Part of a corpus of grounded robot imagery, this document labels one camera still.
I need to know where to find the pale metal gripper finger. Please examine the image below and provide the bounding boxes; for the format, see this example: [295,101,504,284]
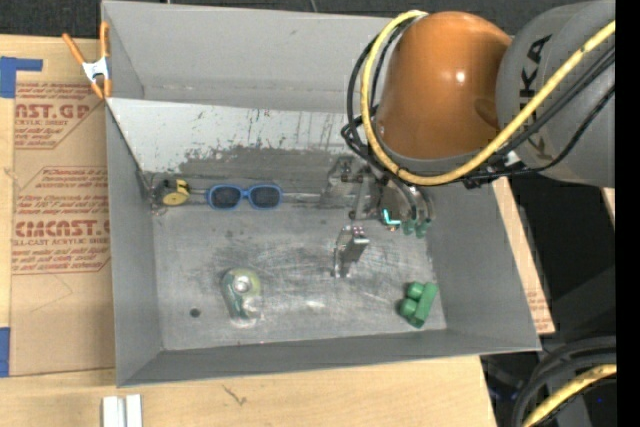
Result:
[318,157,372,211]
[332,224,372,279]

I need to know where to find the grey metal bin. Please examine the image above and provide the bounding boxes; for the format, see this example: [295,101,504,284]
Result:
[99,0,544,389]

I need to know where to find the green plastic toy block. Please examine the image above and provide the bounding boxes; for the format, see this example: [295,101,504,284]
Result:
[396,280,441,331]

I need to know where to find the blue sunglasses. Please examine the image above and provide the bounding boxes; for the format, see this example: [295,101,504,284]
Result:
[205,183,285,213]

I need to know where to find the brown cardboard board, red print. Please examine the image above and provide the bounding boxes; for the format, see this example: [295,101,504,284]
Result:
[0,33,558,379]

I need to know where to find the black cylinder on white bracket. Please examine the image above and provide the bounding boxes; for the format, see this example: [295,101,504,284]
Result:
[462,151,532,190]

